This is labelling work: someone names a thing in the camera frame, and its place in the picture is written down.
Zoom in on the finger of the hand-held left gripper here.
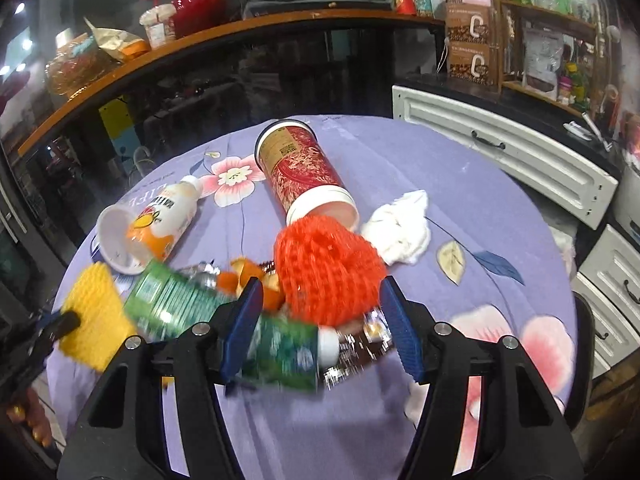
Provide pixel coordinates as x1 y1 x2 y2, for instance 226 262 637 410
30 309 82 357

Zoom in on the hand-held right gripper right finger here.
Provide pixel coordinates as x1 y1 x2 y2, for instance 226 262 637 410
380 275 586 480

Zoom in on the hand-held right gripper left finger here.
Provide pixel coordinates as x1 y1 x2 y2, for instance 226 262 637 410
56 276 266 480

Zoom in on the yellow foam fruit net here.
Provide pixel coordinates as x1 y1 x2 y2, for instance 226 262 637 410
59 262 139 373

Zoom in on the green bottle with white cap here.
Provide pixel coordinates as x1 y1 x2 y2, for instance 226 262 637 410
240 312 343 393

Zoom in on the orange foam fruit net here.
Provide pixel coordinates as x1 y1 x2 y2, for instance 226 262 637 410
274 212 388 326

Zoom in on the white orange juice bottle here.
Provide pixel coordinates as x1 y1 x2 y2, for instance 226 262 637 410
125 176 205 261

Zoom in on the person's left hand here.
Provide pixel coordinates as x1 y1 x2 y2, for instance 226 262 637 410
5 385 55 450

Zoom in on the orange peel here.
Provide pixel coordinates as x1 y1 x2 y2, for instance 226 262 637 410
217 257 287 312

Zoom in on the shiny brown snack wrapper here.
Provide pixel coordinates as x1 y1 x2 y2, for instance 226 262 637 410
320 310 402 389

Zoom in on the green label plastic bottle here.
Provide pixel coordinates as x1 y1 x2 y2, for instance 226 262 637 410
122 259 237 341

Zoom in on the crumpled white tissue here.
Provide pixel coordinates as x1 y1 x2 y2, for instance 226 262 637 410
361 190 432 266

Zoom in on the white plastic cup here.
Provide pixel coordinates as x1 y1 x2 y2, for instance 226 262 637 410
96 203 152 276

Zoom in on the red gold paper cup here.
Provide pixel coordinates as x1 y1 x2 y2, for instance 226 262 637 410
254 117 360 233

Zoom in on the purple floral tablecloth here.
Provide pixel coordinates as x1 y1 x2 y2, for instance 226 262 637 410
47 114 581 480

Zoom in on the long white drawer cabinet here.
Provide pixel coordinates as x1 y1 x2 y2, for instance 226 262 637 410
391 85 620 231

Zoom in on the yellow blue box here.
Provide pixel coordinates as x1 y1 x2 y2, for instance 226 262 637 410
97 97 143 171

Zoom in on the white drawer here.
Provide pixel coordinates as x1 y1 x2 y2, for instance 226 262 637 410
579 224 640 306
570 272 640 380

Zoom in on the orange wrapped basket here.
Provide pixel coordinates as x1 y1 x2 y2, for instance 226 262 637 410
45 35 118 98

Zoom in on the brown coffee box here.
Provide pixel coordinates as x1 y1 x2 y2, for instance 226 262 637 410
445 7 493 47
446 42 501 91

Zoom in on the white black handheld device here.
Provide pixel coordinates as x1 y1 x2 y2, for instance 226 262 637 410
564 112 613 152

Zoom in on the orange snack bag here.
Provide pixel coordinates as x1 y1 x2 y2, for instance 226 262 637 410
82 17 151 63

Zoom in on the wooden counter ledge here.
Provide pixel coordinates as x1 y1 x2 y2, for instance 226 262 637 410
17 7 448 157

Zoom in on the yellow green bottle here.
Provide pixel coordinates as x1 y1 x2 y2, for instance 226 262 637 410
570 62 591 111

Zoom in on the white pouch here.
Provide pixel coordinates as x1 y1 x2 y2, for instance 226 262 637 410
522 27 565 101

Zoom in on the white lidded jar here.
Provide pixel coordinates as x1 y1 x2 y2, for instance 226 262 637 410
139 4 177 50

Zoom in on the wooden shelf rack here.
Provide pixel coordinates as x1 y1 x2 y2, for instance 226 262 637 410
492 0 608 111

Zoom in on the black frame chair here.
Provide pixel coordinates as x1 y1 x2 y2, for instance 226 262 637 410
562 290 598 413

